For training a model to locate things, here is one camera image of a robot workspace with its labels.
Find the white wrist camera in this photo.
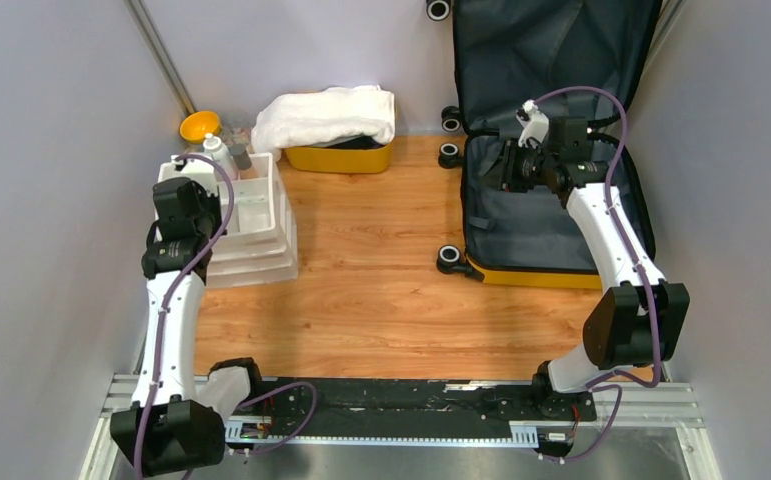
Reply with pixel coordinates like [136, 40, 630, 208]
[516, 100, 549, 148]
[171, 156, 218, 196]

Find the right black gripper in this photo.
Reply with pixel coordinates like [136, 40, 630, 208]
[479, 137, 558, 193]

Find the yellow plastic basket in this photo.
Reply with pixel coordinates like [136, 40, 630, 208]
[284, 137, 394, 174]

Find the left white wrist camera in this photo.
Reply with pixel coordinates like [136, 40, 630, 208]
[171, 156, 218, 196]

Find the yellow bowl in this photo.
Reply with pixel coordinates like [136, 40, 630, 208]
[178, 110, 222, 145]

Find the aluminium frame rail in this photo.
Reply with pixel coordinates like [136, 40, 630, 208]
[78, 278, 724, 480]

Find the white plastic drawer organizer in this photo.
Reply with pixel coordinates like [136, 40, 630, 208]
[207, 153, 299, 289]

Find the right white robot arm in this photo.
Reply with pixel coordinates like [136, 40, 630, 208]
[497, 113, 690, 419]

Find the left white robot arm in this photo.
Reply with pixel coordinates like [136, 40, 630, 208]
[110, 177, 267, 479]

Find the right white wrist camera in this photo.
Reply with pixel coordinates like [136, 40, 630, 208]
[516, 100, 549, 148]

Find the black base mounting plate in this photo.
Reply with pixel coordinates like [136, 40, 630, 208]
[225, 377, 598, 456]

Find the clear drinking glass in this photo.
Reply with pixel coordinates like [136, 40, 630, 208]
[221, 108, 251, 145]

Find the yellow Pikachu suitcase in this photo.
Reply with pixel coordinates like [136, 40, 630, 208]
[425, 1, 663, 289]

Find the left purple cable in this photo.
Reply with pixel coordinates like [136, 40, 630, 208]
[133, 153, 320, 480]

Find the white pump lotion bottle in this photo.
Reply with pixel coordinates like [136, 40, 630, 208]
[202, 133, 239, 180]

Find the white garment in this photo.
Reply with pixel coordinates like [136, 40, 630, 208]
[250, 84, 396, 154]

